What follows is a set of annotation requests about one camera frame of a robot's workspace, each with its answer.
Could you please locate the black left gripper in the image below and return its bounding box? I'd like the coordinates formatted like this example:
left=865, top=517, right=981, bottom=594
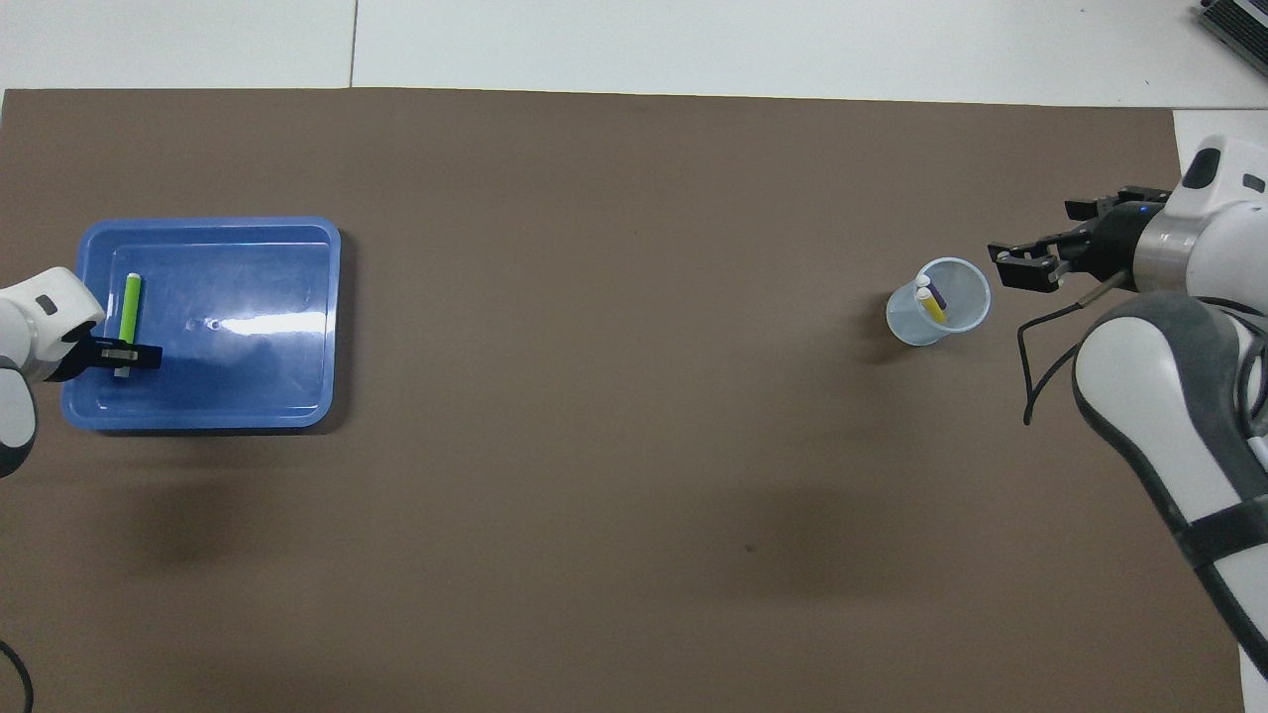
left=48, top=332, right=163, bottom=383

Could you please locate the green marker pen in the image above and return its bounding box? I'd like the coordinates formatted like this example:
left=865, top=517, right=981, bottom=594
left=114, top=272, right=143, bottom=379

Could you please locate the brown table mat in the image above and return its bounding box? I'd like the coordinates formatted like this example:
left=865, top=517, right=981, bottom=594
left=0, top=87, right=1247, bottom=713

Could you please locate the blue plastic tray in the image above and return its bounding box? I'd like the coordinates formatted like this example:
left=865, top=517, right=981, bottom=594
left=61, top=216, right=342, bottom=433

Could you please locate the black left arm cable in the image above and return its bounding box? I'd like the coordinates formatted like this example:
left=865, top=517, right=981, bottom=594
left=0, top=639, right=35, bottom=713

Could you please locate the grey ribbed device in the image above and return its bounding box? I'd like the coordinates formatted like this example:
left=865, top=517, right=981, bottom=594
left=1194, top=0, right=1268, bottom=75

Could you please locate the translucent plastic cup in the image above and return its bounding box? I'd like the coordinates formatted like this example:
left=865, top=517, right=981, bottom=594
left=885, top=256, right=993, bottom=348

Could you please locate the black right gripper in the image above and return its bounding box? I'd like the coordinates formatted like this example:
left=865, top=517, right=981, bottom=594
left=988, top=186, right=1172, bottom=292

